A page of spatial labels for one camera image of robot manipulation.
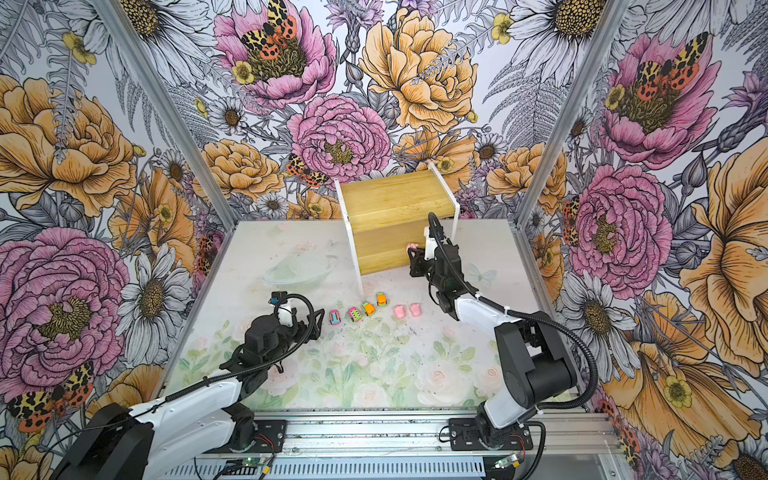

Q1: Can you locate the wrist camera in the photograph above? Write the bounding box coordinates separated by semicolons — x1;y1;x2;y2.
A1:
269;291;295;327
424;227;438;261

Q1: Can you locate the right aluminium corner post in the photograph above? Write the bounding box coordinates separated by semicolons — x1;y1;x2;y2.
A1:
515;0;631;231

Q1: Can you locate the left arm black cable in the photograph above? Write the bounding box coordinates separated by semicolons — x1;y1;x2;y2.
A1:
161;292;319;403

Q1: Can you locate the aluminium corner post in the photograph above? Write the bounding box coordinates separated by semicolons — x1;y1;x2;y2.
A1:
94;1;238;233
515;0;631;231

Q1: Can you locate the left aluminium corner post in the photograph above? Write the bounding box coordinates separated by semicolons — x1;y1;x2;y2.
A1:
94;1;238;233

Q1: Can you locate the wooden two-tier shelf white frame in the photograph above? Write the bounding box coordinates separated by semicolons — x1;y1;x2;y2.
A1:
334;161;460;293

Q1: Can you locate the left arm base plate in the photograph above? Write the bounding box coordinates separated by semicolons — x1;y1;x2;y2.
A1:
206;420;288;454

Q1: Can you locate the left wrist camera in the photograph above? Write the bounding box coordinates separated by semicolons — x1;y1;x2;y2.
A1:
269;291;295;327

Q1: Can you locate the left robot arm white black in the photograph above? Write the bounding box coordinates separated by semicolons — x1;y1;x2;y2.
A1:
52;306;325;479

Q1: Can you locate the aluminium front rail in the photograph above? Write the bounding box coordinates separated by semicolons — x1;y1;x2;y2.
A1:
104;409;625;463

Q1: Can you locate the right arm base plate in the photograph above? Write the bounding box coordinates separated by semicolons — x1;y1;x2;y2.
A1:
447;415;533;452

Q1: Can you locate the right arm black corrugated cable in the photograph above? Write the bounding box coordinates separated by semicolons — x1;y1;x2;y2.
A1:
427;211;600;411

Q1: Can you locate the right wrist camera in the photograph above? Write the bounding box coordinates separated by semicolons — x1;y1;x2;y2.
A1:
424;227;438;261

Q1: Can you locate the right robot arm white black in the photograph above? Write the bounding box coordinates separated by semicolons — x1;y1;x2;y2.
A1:
407;238;581;448

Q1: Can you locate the pink green toy truck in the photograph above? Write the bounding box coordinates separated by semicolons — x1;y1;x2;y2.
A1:
348;307;362;322

